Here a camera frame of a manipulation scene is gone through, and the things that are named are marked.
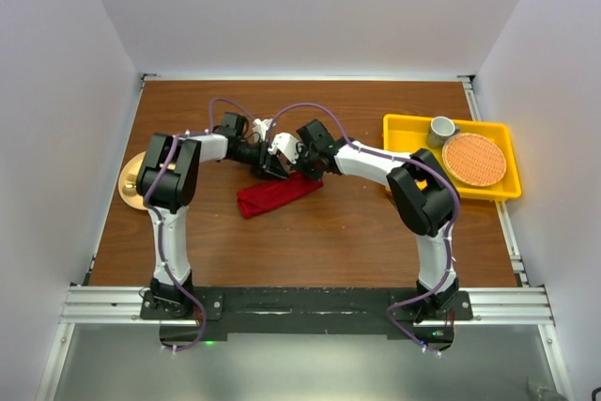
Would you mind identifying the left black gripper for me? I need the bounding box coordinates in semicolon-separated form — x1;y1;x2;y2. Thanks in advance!
230;138;288;182

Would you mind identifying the purple cable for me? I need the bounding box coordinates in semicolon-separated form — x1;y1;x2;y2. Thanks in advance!
142;98;264;353
270;102;461;355

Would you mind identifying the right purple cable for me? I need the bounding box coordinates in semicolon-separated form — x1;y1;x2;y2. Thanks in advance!
270;102;461;355

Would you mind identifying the white cup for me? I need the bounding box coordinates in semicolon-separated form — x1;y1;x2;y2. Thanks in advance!
426;116;460;148

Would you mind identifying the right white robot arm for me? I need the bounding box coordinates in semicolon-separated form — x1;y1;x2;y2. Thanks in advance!
294;119;460;319

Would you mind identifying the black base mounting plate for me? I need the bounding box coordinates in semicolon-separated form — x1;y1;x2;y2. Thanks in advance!
140;287;473;350

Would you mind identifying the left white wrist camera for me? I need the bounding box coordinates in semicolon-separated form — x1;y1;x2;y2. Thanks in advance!
252;118;272;141

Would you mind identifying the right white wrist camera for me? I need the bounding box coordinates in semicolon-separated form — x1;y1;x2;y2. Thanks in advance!
268;132;301;163

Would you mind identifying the gold spoon on plate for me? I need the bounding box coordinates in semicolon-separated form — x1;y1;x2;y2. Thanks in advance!
120;175;138;197

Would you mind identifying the yellow plastic tray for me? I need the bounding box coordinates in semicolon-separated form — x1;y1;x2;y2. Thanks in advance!
383;114;521;202

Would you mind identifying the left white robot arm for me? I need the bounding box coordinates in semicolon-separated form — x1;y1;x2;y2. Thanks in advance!
136;112;289;318

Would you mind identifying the round wooden plate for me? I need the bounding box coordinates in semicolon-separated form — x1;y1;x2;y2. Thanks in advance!
116;152;146;211

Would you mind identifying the red cloth napkin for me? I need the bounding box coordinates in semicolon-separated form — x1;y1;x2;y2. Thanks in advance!
237;172;323;219

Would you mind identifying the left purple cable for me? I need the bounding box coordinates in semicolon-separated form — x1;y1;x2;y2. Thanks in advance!
142;98;264;353

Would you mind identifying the orange woven coaster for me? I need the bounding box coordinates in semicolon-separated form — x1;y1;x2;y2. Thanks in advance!
441;132;507;187

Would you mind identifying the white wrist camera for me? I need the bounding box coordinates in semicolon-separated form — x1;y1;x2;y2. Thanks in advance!
268;132;301;163
252;118;272;141

